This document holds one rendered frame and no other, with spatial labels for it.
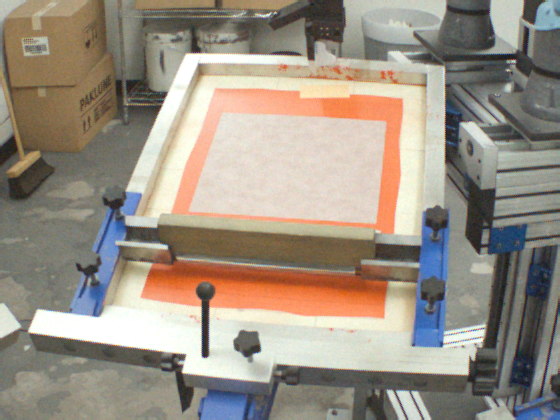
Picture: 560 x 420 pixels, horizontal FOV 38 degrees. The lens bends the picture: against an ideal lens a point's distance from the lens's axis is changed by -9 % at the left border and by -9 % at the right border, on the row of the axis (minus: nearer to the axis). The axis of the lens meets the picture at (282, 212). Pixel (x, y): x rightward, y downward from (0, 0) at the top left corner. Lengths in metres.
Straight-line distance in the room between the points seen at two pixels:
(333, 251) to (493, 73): 0.92
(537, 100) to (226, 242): 0.68
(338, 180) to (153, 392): 1.48
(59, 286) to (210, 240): 2.17
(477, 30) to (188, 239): 1.00
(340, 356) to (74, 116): 3.60
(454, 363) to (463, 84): 1.04
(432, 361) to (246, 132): 0.73
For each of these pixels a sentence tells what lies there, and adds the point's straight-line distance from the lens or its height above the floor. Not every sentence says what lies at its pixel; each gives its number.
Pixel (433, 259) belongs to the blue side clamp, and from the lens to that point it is 1.46.
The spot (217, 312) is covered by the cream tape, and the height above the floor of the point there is 1.05.
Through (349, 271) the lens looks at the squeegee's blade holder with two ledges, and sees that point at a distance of 1.45.
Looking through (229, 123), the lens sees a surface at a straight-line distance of 1.82.
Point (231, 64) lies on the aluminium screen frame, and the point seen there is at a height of 1.26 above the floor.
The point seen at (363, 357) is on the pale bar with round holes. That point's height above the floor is 1.10.
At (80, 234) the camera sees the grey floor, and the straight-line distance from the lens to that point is 3.96.
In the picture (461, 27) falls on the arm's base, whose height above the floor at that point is 1.31.
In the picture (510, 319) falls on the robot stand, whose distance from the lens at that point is 2.27.
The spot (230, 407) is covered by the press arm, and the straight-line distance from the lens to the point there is 1.23.
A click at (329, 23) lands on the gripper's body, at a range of 1.83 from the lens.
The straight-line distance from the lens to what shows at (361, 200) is 1.62.
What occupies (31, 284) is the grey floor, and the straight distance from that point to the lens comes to 3.64.
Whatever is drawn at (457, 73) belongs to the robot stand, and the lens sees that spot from 2.17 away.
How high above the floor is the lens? 1.87
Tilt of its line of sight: 28 degrees down
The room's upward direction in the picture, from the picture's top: 1 degrees counter-clockwise
